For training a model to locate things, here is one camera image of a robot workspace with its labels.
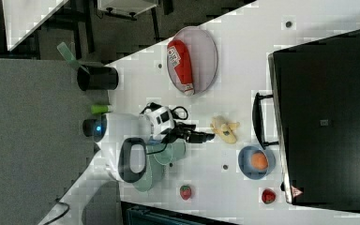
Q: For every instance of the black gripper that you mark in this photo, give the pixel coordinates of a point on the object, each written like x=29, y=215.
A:
x=189, y=134

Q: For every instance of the yellow banana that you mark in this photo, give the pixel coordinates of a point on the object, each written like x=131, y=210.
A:
x=224, y=129

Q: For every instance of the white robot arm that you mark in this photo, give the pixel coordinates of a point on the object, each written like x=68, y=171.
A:
x=118, y=133

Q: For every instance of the red strawberry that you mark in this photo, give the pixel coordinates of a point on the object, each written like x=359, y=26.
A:
x=185, y=192

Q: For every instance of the red ketchup bottle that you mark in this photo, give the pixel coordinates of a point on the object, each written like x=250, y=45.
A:
x=179, y=57

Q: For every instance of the blue bowl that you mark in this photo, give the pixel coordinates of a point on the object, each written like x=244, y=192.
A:
x=244, y=164

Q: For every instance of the orange fruit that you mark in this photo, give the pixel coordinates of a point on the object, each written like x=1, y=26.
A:
x=259, y=161

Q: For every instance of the green bottle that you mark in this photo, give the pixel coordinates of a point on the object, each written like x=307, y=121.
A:
x=96, y=109

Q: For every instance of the grey round plate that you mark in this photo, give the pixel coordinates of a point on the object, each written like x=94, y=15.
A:
x=203, y=55

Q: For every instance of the black cylinder cup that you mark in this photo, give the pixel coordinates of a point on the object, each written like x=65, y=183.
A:
x=97, y=78

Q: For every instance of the dark red round fruit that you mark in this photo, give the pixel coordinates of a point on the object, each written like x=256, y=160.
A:
x=268, y=196

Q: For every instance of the black toaster oven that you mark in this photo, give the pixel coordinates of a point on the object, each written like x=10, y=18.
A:
x=316, y=95

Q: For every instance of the green spatula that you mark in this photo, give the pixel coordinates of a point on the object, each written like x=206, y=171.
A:
x=70, y=58

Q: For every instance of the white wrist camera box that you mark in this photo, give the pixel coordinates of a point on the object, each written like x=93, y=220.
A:
x=161, y=120

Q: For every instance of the small black cylinder post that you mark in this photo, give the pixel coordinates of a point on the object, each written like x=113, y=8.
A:
x=89, y=127

